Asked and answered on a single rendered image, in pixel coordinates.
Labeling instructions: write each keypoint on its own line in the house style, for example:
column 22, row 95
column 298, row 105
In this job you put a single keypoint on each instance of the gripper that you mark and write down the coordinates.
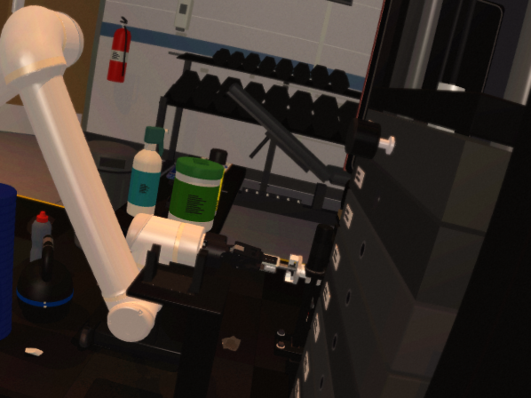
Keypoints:
column 216, row 245

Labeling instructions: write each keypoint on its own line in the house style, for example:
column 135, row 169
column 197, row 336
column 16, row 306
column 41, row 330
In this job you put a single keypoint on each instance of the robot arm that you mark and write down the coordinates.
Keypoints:
column 70, row 166

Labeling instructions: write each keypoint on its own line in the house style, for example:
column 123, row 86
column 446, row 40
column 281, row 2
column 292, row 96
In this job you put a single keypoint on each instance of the black weight stack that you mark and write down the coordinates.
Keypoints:
column 394, row 216

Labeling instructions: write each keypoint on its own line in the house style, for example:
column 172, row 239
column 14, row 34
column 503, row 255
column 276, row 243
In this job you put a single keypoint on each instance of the black white selector pin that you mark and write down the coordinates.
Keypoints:
column 363, row 137

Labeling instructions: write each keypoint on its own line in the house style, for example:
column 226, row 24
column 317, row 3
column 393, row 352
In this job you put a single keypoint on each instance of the green wipes canister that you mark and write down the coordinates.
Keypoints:
column 195, row 195

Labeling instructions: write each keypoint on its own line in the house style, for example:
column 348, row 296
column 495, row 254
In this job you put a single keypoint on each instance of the small black knob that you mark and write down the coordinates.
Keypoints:
column 281, row 344
column 281, row 333

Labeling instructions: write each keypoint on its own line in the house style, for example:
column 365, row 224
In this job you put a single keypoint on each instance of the brown crumpled scrap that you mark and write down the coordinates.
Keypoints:
column 231, row 343

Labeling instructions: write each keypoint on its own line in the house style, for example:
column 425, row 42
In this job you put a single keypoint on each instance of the black round cap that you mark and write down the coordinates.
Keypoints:
column 218, row 156

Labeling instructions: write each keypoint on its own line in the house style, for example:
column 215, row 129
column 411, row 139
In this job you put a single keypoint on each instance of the dark grey incline bench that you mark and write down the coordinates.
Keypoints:
column 282, row 137

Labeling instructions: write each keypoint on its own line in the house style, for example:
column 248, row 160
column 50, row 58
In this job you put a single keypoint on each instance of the white teal spray bottle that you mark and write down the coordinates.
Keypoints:
column 144, row 178

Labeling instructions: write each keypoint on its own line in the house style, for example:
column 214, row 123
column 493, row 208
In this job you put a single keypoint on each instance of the black hex dumbbell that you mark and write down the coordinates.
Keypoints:
column 237, row 61
column 327, row 116
column 208, row 93
column 221, row 58
column 227, row 103
column 301, row 73
column 284, row 69
column 252, row 63
column 338, row 80
column 278, row 103
column 268, row 66
column 302, row 110
column 258, row 94
column 320, row 76
column 183, row 89
column 349, row 114

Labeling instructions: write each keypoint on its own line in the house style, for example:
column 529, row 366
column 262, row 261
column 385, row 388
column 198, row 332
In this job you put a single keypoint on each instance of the grey waste bin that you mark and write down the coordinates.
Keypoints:
column 108, row 170

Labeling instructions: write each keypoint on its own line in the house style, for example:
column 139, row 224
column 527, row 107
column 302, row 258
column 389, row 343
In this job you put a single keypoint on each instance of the black dumbbell rack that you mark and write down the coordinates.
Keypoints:
column 161, row 112

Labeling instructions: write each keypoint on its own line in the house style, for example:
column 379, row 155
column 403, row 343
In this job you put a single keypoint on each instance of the black kettlebell blue band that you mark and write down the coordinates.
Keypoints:
column 43, row 290

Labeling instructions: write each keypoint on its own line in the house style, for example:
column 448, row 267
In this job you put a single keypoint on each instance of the grey bottle red cap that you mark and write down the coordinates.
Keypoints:
column 39, row 236

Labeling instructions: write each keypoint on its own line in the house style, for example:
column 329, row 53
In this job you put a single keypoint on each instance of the white paper scrap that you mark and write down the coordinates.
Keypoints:
column 34, row 352

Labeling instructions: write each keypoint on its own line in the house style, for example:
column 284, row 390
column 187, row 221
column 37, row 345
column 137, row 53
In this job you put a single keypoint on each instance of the red fire extinguisher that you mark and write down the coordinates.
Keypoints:
column 118, row 54

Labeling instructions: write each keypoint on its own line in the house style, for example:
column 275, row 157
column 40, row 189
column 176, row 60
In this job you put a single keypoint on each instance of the blue foam roller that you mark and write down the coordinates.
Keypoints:
column 6, row 261

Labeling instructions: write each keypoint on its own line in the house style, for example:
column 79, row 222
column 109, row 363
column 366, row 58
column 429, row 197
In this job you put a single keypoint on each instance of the brown door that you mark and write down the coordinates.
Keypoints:
column 89, row 50

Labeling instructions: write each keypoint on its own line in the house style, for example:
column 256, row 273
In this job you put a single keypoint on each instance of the black leg extension seat frame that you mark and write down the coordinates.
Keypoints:
column 232, row 299

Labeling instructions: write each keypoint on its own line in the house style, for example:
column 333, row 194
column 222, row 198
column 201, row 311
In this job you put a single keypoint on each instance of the white wall dispenser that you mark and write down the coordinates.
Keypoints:
column 183, row 14

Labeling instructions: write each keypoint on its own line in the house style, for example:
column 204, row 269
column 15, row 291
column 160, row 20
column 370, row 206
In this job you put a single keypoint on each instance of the black machine frame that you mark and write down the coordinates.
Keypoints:
column 498, row 249

